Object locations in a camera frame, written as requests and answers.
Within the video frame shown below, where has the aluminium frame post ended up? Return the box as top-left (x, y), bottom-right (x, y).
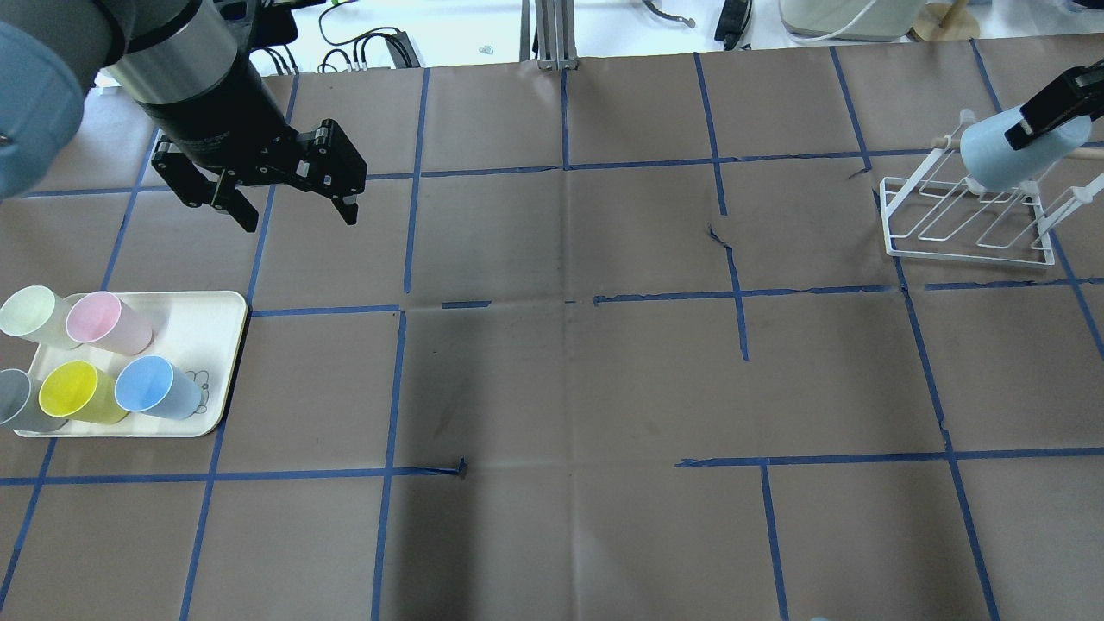
top-left (519, 1), bottom-right (578, 71)

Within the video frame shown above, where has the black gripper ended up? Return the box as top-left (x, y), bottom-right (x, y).
top-left (151, 118), bottom-right (367, 233)

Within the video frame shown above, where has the pale green cup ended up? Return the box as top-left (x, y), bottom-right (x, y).
top-left (1, 285), bottom-right (79, 349)

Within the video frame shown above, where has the wooden stand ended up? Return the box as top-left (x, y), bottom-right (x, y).
top-left (907, 0), bottom-right (981, 42)

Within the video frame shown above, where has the pink cup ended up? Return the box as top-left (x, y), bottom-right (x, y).
top-left (66, 291), bottom-right (153, 356)

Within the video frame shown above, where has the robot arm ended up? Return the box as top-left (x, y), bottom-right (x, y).
top-left (1, 1), bottom-right (367, 232)

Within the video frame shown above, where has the white wire cup rack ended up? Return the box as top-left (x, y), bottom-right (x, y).
top-left (878, 109), bottom-right (1101, 267)

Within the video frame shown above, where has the grey cup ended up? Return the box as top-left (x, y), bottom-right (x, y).
top-left (1, 368), bottom-right (68, 433)

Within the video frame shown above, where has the cream plastic tray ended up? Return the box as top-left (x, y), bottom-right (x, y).
top-left (41, 291), bottom-right (250, 439)

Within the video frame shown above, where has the pale blue plastic cup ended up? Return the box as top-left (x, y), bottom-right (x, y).
top-left (959, 106), bottom-right (1092, 191)

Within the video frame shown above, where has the yellow cup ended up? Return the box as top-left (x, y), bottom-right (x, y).
top-left (38, 361), bottom-right (128, 425)

